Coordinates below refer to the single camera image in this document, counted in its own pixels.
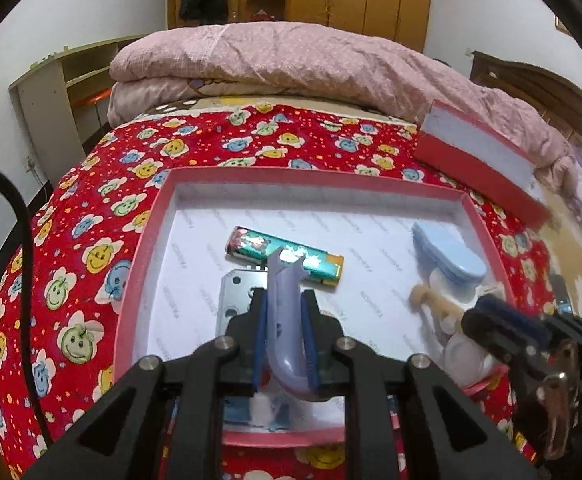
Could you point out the small wall picture frame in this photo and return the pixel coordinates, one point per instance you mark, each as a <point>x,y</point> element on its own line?
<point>563,24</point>

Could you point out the green printed lighter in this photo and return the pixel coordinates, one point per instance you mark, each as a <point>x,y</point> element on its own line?
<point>256,247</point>

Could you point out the red smiley printed blanket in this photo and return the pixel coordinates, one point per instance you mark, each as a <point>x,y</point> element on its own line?
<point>71,260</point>

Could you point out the pink quilt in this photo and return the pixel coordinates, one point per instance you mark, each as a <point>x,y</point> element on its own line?
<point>296,60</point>

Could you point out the light blue oval case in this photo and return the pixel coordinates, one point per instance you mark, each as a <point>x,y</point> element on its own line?
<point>448,252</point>

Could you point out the red cardboard box lid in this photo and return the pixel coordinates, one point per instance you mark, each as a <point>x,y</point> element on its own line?
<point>476,150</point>

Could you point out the dark wooden headboard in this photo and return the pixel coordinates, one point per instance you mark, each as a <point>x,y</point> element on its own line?
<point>531,90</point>

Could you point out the lilac plastic shell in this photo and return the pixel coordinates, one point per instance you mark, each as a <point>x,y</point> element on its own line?
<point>286,320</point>

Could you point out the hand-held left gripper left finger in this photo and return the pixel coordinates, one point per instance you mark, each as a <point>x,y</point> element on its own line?
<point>260,345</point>

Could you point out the pale wooden shelf unit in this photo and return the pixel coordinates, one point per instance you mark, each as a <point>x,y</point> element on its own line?
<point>46,90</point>

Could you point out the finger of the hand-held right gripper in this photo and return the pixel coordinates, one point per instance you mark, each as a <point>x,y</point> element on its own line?
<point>491,335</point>
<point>511,312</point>

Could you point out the white earbuds case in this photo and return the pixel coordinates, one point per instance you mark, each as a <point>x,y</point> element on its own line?
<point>488,294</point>

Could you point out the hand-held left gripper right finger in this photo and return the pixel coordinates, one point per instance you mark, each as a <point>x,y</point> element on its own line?
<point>310,345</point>

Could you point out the beige bed sheet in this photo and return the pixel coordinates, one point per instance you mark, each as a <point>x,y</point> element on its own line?
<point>571,260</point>

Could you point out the red cardboard box tray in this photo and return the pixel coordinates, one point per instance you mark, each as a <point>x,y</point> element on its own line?
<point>196,240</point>

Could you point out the silver metal plate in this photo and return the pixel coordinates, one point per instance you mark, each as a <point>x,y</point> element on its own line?
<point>233,300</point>

